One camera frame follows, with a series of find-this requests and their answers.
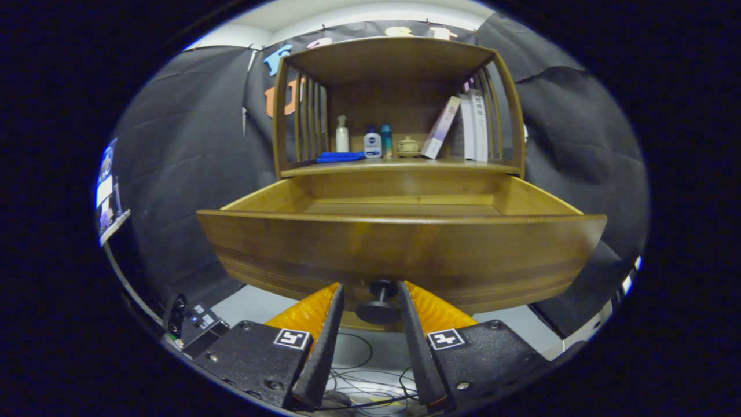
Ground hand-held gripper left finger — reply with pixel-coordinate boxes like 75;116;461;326
193;282;346;410

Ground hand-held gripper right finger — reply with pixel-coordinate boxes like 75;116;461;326
397;281;549;407

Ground black round drawer knob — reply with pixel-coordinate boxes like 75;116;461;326
355;280;401;326

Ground wooden drawer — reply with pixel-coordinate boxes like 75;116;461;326
196;171;608;316

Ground wooden cabinet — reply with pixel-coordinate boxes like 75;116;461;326
272;36;527;334

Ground black device box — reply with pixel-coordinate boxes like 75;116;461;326
164;294;230;360

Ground blue folded cloth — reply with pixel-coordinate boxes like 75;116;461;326
316;151;366;164

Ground white lotion bottle blue cap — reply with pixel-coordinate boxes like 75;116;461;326
364;126;383;159

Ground purple cover book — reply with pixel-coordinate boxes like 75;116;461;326
420;96;462;160

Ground white book printed spine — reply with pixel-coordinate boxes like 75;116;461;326
468;89;490;162

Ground black backdrop cloth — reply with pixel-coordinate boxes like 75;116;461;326
104;12;649;339

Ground bright lit equipment stand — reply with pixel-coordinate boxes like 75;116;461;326
94;137;131;247

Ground tangled black floor cables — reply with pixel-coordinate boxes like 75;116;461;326
324;331;423;417

